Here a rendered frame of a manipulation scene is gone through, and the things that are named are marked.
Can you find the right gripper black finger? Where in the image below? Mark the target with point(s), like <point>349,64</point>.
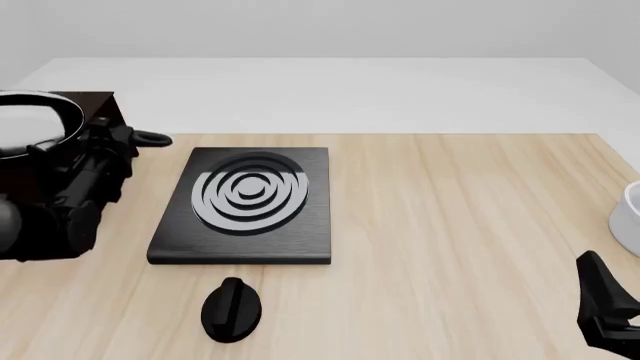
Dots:
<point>597,285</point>

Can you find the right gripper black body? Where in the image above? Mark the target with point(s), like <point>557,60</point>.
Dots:
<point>607,339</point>

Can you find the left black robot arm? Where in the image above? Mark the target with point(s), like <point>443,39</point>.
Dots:
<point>75,210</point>

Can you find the flat black stove plate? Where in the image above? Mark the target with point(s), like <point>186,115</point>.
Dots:
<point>250,240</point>

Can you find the round black stove knob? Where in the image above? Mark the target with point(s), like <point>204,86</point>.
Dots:
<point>231,311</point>

